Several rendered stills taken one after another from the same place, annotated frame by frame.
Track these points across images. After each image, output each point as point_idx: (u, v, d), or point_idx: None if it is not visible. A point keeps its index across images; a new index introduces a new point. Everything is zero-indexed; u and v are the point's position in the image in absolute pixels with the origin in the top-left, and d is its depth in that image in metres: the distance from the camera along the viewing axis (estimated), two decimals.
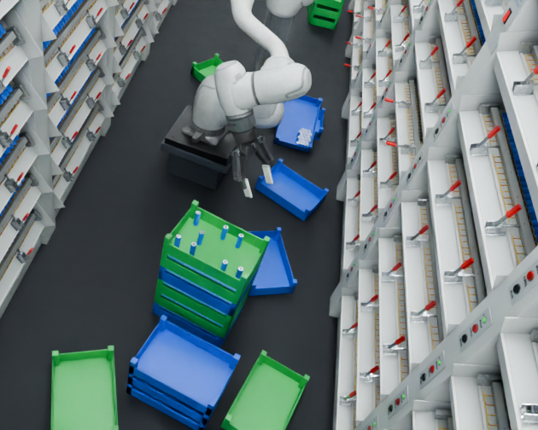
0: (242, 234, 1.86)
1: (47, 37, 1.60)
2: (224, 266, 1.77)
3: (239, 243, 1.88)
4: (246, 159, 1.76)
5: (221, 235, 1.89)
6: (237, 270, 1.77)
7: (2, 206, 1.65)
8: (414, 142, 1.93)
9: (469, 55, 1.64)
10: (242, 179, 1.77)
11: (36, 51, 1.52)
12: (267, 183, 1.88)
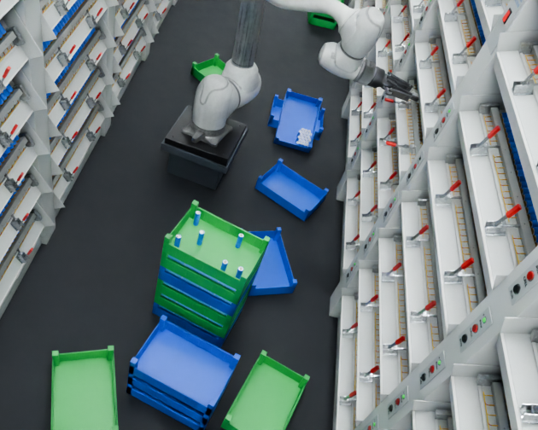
0: (242, 234, 1.86)
1: (47, 37, 1.60)
2: (224, 266, 1.77)
3: (239, 243, 1.88)
4: None
5: None
6: (237, 270, 1.77)
7: (2, 206, 1.65)
8: (414, 142, 1.93)
9: (469, 55, 1.64)
10: None
11: (36, 51, 1.52)
12: None
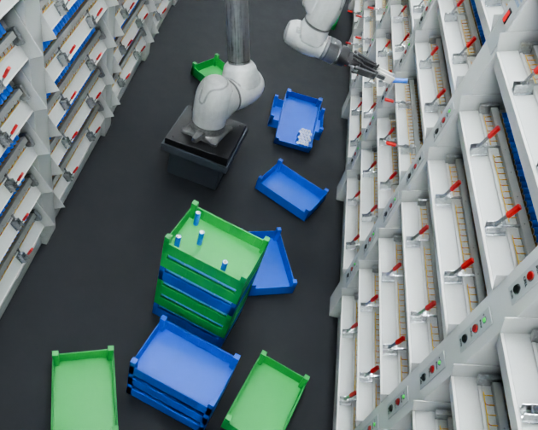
0: (418, 103, 2.11)
1: (47, 37, 1.60)
2: (224, 266, 1.77)
3: None
4: None
5: None
6: None
7: (2, 206, 1.65)
8: (414, 142, 1.93)
9: (469, 55, 1.64)
10: (374, 70, 2.08)
11: (36, 51, 1.52)
12: (393, 78, 2.06)
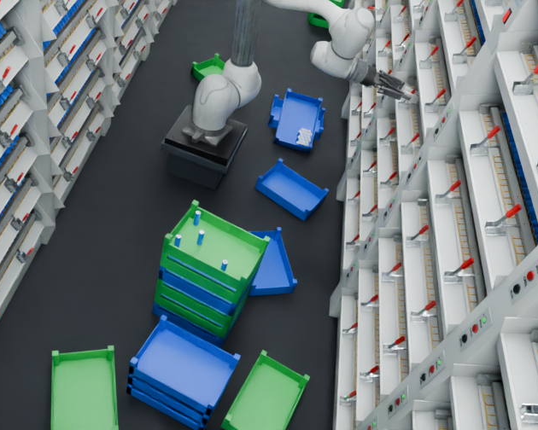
0: None
1: (47, 37, 1.60)
2: (224, 266, 1.77)
3: None
4: (388, 84, 2.03)
5: None
6: None
7: (2, 206, 1.65)
8: (420, 142, 1.93)
9: (469, 55, 1.64)
10: (403, 93, 2.03)
11: (36, 51, 1.52)
12: (416, 96, 2.09)
